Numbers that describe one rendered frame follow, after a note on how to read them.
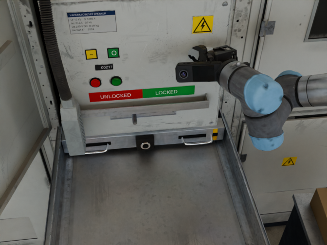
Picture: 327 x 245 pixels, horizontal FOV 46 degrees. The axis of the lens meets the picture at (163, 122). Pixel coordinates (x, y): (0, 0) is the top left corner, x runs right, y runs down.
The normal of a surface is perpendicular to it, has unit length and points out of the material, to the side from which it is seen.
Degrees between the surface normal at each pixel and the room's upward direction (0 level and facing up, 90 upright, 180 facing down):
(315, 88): 56
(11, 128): 90
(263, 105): 75
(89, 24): 90
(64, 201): 0
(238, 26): 90
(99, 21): 90
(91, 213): 0
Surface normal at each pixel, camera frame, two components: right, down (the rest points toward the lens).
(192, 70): -0.15, 0.45
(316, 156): 0.12, 0.67
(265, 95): 0.36, 0.43
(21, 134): 0.98, 0.13
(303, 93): -0.69, 0.24
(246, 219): 0.00, -0.73
